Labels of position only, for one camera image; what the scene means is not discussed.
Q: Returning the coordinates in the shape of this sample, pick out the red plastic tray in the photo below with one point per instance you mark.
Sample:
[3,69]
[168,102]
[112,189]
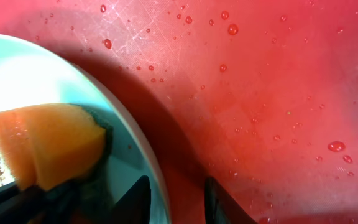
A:
[261,95]

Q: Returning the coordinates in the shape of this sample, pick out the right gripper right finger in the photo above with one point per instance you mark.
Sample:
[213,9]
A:
[220,207]

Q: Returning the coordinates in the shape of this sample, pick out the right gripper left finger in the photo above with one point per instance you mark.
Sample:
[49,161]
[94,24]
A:
[134,205]

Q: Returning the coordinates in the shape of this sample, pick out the orange sponge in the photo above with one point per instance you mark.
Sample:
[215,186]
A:
[49,144]

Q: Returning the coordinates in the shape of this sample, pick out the white plate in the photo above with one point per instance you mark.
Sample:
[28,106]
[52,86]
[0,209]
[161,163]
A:
[32,75]

